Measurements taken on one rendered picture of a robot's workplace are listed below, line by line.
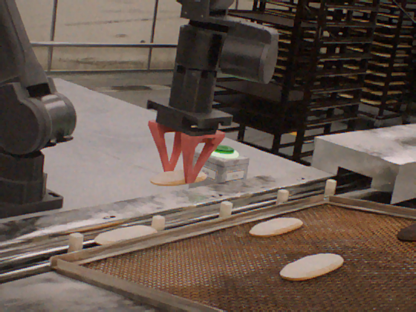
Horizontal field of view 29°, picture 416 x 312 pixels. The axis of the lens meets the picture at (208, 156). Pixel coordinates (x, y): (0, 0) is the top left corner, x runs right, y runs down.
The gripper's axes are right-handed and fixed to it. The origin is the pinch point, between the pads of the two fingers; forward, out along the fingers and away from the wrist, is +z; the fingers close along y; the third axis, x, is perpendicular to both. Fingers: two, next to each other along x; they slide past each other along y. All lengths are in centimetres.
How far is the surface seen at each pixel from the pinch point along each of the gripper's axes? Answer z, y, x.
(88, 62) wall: 85, -437, 356
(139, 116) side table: 12, -61, 51
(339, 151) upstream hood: 2.2, -2.9, 45.4
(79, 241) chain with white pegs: 6.5, 0.8, -17.0
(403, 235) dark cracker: -0.3, 29.1, 9.2
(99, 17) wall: 47, -438, 363
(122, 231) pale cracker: 6.8, 0.1, -9.3
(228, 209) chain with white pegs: 6.6, 0.9, 10.8
